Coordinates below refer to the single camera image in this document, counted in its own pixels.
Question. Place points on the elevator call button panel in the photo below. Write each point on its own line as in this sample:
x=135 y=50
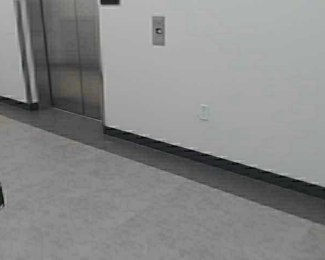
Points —
x=158 y=30

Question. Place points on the stainless steel elevator door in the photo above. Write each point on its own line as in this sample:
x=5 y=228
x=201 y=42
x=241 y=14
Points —
x=66 y=52

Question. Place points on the white wall outlet plate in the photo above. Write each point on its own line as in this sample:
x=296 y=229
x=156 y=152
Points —
x=204 y=112

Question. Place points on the black wall sign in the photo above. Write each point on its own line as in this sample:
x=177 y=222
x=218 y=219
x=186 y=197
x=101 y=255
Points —
x=110 y=2

